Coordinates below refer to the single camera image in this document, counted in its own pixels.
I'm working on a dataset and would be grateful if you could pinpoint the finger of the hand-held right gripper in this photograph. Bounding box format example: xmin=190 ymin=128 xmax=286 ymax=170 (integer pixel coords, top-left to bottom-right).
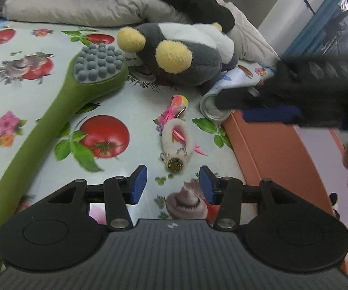
xmin=216 ymin=86 xmax=269 ymax=111
xmin=242 ymin=107 xmax=301 ymax=125

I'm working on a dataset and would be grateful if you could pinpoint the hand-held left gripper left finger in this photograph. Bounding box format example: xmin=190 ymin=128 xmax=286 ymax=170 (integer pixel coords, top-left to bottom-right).
xmin=45 ymin=165 xmax=148 ymax=232

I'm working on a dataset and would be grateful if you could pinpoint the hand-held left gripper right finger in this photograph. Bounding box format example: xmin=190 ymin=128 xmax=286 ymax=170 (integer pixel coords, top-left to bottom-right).
xmin=199 ymin=166 xmax=300 ymax=230

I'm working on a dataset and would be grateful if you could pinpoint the orange cardboard box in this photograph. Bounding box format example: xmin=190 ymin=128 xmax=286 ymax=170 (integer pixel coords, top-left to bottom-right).
xmin=222 ymin=109 xmax=348 ymax=278

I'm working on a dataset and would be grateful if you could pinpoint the fluffy white hair tie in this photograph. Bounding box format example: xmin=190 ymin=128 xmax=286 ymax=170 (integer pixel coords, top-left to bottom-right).
xmin=159 ymin=118 xmax=208 ymax=173

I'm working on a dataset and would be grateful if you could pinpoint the panda plush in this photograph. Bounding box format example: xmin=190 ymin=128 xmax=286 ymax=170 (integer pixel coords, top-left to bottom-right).
xmin=328 ymin=192 xmax=341 ymax=221

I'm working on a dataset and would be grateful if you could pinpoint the white can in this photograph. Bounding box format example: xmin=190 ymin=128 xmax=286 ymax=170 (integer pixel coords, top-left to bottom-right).
xmin=200 ymin=66 xmax=265 ymax=121

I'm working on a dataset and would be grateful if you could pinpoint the grey penguin plush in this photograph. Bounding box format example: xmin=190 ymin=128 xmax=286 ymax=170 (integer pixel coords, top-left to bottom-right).
xmin=116 ymin=21 xmax=239 ymax=88

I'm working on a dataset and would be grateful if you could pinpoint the beige duvet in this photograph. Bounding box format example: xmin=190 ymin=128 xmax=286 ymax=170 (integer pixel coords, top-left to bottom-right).
xmin=216 ymin=1 xmax=280 ymax=64

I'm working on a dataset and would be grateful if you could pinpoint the pink bird toy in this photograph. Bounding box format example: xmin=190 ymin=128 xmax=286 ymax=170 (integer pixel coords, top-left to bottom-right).
xmin=157 ymin=94 xmax=189 ymax=127

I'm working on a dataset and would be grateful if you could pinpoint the blue curtain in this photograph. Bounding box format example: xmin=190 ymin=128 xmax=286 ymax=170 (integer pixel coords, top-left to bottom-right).
xmin=289 ymin=0 xmax=348 ymax=58

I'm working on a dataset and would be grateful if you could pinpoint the hanging denim clothing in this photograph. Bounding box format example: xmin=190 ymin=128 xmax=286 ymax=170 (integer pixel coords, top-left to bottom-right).
xmin=322 ymin=0 xmax=348 ymax=52

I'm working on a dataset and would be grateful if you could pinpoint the green massage hammer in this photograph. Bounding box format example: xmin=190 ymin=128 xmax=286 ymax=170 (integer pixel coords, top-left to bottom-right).
xmin=0 ymin=43 xmax=129 ymax=284

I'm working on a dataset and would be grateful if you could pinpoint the fruit printed mat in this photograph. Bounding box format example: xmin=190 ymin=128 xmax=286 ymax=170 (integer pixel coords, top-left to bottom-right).
xmin=0 ymin=18 xmax=280 ymax=230

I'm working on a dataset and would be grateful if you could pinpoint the grey pillow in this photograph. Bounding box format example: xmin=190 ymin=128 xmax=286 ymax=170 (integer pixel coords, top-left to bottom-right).
xmin=3 ymin=0 xmax=193 ymax=28

